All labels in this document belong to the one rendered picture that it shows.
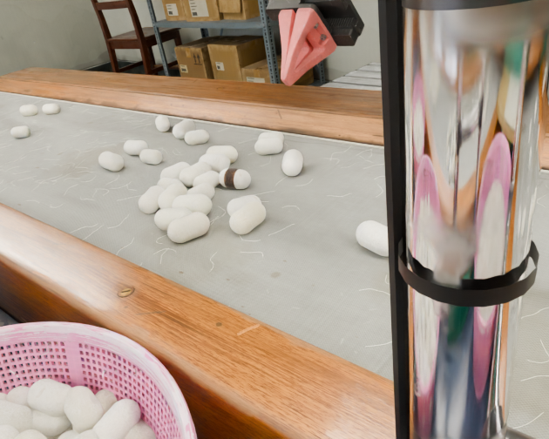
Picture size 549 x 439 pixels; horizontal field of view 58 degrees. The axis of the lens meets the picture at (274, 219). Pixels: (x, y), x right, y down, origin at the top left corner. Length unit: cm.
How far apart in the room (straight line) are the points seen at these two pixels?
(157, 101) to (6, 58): 413
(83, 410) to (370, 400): 16
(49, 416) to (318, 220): 25
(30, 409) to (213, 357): 12
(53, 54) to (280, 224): 470
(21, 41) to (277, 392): 479
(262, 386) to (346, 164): 32
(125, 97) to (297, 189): 49
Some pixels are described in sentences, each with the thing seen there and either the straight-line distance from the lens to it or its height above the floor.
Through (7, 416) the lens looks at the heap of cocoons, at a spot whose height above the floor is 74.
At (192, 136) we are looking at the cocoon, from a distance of 65.
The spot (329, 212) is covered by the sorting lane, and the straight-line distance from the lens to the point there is 44.
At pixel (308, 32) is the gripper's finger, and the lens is 59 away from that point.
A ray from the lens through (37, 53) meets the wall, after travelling 502.
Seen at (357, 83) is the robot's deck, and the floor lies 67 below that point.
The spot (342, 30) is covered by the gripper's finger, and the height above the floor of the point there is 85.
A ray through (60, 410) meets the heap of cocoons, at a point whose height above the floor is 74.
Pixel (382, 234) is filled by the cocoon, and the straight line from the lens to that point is 37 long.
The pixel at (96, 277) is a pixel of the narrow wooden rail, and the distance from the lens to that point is 39.
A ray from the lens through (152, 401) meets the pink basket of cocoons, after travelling 30.
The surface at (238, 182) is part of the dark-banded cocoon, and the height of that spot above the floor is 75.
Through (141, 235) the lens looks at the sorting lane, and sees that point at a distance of 47.
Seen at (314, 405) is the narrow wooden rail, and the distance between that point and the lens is 25.
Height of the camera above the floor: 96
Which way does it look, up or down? 30 degrees down
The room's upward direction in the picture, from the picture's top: 10 degrees counter-clockwise
